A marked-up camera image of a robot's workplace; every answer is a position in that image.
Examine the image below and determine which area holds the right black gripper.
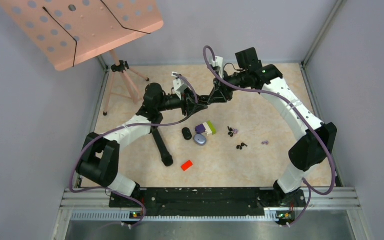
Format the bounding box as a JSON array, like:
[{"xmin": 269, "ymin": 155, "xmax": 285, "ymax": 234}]
[{"xmin": 207, "ymin": 70, "xmax": 248, "ymax": 104}]

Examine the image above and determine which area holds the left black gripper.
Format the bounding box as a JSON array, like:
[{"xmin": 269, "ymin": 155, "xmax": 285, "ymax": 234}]
[{"xmin": 157, "ymin": 87, "xmax": 208, "ymax": 116}]

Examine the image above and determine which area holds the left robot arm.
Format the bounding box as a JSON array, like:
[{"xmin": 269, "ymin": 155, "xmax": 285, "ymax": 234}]
[{"xmin": 75, "ymin": 83, "xmax": 209, "ymax": 207}]

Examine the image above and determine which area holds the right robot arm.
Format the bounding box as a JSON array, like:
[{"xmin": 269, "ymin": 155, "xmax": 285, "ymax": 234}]
[{"xmin": 203, "ymin": 45, "xmax": 336, "ymax": 196}]

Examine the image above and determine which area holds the closed black earbud case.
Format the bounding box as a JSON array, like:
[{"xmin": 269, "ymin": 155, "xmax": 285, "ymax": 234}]
[{"xmin": 181, "ymin": 127, "xmax": 193, "ymax": 141}]

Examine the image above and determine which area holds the silver blue earbud case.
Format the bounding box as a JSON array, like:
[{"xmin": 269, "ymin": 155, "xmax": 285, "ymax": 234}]
[{"xmin": 193, "ymin": 133, "xmax": 207, "ymax": 146}]

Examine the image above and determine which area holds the purple white green block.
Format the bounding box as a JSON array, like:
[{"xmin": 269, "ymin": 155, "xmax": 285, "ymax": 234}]
[{"xmin": 194, "ymin": 121, "xmax": 217, "ymax": 136}]

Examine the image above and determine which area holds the red block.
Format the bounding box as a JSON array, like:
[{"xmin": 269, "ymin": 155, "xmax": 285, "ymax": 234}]
[{"xmin": 181, "ymin": 160, "xmax": 194, "ymax": 172}]

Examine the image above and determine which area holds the pink perforated music stand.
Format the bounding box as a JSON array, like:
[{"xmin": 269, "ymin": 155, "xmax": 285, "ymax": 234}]
[{"xmin": 0, "ymin": 0, "xmax": 165, "ymax": 117}]

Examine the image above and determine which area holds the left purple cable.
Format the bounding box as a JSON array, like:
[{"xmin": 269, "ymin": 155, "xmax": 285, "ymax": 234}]
[{"xmin": 68, "ymin": 73, "xmax": 200, "ymax": 229}]

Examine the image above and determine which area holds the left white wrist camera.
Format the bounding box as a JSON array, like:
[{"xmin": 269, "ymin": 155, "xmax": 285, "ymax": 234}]
[{"xmin": 171, "ymin": 72, "xmax": 189, "ymax": 99}]

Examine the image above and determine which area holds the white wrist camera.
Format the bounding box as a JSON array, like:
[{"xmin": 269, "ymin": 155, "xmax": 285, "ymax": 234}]
[
  {"xmin": 209, "ymin": 56, "xmax": 224, "ymax": 78},
  {"xmin": 171, "ymin": 72, "xmax": 189, "ymax": 99}
]

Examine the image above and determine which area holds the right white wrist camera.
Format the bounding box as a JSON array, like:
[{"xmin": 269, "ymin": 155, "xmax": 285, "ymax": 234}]
[{"xmin": 209, "ymin": 56, "xmax": 224, "ymax": 78}]

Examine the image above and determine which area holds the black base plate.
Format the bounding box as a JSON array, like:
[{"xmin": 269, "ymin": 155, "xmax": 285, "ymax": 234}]
[{"xmin": 109, "ymin": 187, "xmax": 306, "ymax": 217}]

